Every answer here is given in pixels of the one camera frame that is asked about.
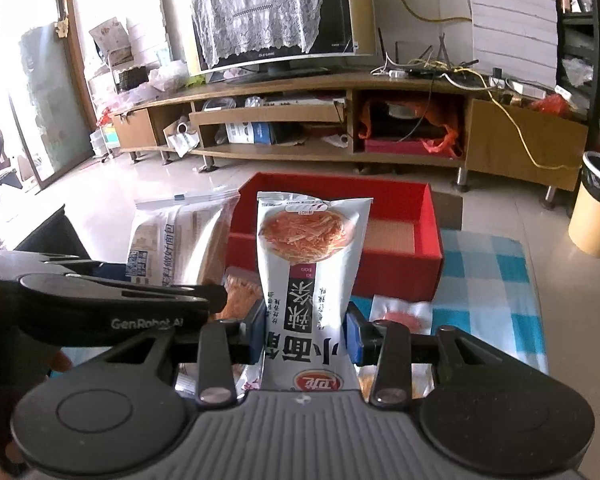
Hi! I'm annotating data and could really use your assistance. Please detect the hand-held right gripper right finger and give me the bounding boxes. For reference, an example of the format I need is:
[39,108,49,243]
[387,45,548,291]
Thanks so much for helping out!
[344,302,523,408]

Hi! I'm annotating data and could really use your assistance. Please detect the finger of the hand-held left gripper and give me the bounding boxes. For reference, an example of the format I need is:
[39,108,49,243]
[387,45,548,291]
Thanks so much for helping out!
[95,277,228,311]
[42,255,103,275]

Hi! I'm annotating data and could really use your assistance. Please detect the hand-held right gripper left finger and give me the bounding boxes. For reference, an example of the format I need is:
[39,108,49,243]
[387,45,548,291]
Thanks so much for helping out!
[97,305,267,407]

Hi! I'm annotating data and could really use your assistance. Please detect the red cardboard box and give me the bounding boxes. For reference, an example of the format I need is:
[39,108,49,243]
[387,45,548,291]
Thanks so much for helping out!
[226,172,444,302]

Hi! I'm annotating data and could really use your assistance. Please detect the white noodle snack packet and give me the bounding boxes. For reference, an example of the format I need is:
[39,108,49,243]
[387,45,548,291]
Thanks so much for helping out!
[256,191,373,392]

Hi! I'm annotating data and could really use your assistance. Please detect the black chair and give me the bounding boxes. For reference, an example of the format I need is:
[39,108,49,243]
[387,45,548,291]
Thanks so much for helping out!
[14,204,92,263]

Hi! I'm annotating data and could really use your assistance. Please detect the silver foil packet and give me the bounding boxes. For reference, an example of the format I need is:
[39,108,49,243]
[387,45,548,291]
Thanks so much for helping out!
[174,360,262,397]
[357,362,436,397]

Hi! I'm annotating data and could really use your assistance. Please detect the orange snack packet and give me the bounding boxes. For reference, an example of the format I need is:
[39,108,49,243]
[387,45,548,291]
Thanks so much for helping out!
[212,266,262,322]

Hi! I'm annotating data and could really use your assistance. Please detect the large white orange snack bag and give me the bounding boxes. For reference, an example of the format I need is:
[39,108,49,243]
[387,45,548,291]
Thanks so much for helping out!
[125,192,241,288]

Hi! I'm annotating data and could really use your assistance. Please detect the vacuum-packed sausage pack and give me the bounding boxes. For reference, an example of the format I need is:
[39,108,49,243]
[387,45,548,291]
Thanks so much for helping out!
[370,294,434,337]

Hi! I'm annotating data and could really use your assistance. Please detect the blue white checkered tablecloth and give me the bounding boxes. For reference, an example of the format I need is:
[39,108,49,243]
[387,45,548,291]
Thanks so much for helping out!
[47,227,548,401]

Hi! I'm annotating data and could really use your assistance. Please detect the glass sliding door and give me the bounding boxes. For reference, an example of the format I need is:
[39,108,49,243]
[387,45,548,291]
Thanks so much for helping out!
[0,0,93,193]

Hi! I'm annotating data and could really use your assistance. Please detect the white paper bag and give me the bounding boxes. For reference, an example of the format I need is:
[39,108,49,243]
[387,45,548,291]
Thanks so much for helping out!
[162,116,202,159]

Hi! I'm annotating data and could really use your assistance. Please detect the white rack cart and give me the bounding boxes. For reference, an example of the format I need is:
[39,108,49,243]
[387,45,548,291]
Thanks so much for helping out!
[86,16,133,162]

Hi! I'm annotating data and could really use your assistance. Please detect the blue white box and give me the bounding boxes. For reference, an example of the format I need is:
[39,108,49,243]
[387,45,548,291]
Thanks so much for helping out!
[225,121,274,145]

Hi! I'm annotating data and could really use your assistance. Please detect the clear plastic bags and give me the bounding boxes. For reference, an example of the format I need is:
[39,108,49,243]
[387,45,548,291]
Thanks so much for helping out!
[146,59,189,94]

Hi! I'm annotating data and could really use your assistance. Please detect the orange plastic bag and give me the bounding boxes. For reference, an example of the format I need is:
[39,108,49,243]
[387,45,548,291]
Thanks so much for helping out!
[357,100,464,159]

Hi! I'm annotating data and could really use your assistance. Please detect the flat screen television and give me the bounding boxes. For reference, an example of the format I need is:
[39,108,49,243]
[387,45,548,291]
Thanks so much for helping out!
[172,0,361,81]

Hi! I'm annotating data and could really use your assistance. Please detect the wooden television stand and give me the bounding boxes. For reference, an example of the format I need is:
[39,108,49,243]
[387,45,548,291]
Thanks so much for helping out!
[111,71,589,207]

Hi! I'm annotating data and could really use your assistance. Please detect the beige trash bin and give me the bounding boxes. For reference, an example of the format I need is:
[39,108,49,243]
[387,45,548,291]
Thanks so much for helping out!
[567,151,600,259]

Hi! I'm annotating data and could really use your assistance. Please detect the black router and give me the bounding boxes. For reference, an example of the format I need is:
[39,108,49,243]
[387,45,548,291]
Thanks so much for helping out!
[377,27,481,79]

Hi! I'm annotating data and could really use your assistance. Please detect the white lace cloth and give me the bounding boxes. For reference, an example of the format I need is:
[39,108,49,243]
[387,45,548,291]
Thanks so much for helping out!
[189,0,353,68]

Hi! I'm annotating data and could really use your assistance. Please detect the white ribbed panel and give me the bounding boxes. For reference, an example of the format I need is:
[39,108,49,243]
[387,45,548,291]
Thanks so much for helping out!
[467,0,559,80]

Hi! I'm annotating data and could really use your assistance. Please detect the dark storage shelf rack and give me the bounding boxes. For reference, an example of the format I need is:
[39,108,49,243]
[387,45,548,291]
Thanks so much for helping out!
[550,0,600,128]

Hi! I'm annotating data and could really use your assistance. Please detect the yellow cable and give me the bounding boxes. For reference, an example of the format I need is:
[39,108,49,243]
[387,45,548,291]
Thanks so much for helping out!
[397,0,583,170]

